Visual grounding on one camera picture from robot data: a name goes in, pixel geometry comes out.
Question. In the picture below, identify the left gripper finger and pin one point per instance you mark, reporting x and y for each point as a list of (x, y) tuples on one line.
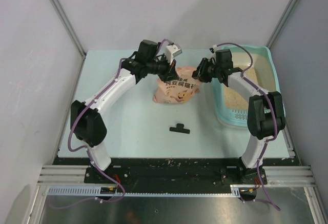
[(171, 77), (173, 72)]

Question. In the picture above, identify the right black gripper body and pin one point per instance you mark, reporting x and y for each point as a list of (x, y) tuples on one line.
[(209, 70)]

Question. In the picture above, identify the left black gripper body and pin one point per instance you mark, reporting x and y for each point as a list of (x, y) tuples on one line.
[(158, 67)]

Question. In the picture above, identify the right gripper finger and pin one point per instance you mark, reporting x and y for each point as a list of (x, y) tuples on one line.
[(200, 67), (196, 76)]

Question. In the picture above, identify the orange cat litter bag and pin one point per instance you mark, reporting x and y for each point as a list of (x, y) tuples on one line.
[(177, 91)]

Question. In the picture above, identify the black bag clip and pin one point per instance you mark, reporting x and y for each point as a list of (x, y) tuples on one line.
[(180, 128)]

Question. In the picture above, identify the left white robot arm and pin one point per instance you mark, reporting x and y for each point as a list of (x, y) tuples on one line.
[(87, 127)]

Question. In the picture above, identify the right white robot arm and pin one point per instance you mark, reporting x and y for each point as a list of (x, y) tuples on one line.
[(266, 116)]

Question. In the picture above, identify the tan cat litter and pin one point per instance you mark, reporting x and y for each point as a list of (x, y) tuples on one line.
[(242, 86)]

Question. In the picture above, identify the teal litter box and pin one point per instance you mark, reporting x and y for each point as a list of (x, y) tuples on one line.
[(262, 60)]

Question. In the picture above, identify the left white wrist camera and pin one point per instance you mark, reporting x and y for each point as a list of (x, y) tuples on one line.
[(172, 51)]

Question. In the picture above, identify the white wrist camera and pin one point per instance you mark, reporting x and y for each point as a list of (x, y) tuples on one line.
[(172, 51), (215, 48)]

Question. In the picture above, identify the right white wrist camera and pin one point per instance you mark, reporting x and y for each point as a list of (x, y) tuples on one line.
[(215, 48)]

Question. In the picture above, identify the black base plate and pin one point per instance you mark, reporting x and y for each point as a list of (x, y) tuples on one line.
[(226, 170)]

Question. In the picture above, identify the right aluminium corner post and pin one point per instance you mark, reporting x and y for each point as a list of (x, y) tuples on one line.
[(291, 6)]

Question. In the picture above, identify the aluminium corner post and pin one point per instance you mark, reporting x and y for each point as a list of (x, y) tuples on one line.
[(58, 8), (291, 6)]

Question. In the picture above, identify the aluminium frame rail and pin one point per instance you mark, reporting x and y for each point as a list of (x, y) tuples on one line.
[(290, 194)]

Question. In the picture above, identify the left aluminium corner post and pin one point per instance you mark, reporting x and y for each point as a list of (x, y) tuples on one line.
[(58, 8)]

